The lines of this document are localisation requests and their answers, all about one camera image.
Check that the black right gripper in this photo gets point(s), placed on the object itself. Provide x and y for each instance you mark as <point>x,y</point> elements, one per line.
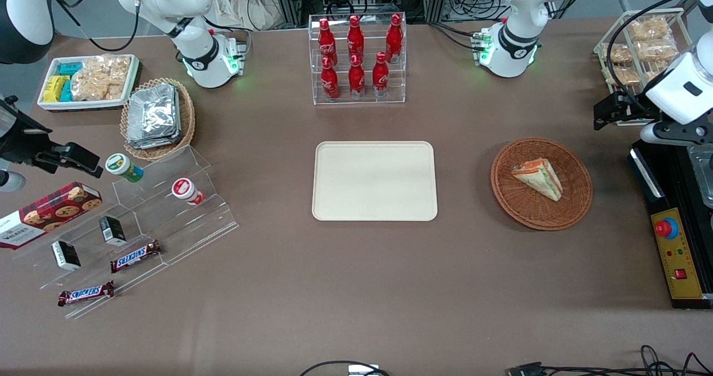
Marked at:
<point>18,142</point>

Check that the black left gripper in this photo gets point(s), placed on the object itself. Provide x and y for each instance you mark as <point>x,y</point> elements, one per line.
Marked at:
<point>638,108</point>

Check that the triangle sandwich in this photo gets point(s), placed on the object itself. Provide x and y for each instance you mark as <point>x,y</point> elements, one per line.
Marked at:
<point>539,178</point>

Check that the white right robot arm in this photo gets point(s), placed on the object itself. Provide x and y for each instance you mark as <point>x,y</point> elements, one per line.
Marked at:
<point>167,0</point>

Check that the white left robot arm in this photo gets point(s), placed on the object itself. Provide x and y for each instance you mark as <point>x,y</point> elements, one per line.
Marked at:
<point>518,8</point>

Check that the white rectangular snack tray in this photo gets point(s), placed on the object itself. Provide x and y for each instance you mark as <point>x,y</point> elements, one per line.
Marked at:
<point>47,105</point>

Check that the oval tan wicker basket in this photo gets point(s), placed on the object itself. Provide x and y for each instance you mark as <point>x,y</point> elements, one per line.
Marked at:
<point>188,117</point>

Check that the round brown wicker basket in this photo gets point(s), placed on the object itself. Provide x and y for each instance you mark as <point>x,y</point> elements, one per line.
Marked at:
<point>535,214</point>

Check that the beige plastic tray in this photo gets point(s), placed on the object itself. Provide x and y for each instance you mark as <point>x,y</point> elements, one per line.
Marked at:
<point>373,181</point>

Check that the clear bag of pastry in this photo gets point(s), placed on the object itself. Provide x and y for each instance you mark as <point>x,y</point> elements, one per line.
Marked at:
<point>657,50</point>
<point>650,28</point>
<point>625,76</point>
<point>621,53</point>

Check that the red tartan cookie box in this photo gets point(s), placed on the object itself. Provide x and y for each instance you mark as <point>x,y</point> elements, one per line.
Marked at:
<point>50,214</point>

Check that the green snack cup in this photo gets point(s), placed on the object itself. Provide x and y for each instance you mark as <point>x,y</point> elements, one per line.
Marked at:
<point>123,167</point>

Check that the teal snack pack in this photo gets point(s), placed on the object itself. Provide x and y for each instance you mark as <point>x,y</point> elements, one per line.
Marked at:
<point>66,93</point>
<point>70,68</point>

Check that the yellow snack pack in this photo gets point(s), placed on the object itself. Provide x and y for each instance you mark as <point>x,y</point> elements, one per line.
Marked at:
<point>54,89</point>

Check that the small black box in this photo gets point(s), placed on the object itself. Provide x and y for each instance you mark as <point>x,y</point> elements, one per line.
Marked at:
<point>113,231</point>
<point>66,255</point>

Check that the clear bag of crackers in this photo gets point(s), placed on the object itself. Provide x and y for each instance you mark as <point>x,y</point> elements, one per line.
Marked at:
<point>100,78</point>

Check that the silver foil pouch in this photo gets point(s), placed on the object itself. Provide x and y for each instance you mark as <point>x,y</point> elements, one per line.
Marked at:
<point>153,111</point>
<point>156,144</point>

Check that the clear plastic container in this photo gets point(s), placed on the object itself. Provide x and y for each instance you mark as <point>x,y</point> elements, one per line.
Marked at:
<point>703,172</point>

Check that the black control box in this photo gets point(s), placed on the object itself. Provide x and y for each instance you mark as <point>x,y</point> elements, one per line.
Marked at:
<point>682,198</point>

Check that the brown snickers bar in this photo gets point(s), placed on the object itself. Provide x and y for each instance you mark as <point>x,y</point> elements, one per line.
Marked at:
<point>86,293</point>
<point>135,257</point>

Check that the red snack cup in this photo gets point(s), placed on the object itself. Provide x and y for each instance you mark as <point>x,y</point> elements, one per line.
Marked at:
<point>186,191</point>

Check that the red emergency stop button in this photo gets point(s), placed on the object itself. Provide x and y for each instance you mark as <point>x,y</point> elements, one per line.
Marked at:
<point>665,228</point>

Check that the clear acrylic stepped stand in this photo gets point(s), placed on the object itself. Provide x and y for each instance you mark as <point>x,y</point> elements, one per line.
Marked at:
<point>178,231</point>

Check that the red cola bottle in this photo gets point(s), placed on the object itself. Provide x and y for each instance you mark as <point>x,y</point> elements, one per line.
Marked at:
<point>330,82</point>
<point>356,79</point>
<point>355,39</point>
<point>326,40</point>
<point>380,78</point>
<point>394,39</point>

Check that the beige crumpled cloth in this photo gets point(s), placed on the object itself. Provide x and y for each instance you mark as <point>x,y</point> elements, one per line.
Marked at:
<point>239,5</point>

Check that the clear acrylic bottle rack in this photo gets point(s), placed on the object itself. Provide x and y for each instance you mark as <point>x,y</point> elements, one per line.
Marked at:
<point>359,101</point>

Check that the white plug adapter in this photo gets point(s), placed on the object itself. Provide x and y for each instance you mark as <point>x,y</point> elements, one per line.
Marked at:
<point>363,370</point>

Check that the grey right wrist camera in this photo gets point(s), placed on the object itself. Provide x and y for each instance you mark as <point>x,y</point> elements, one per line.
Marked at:
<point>10,181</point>

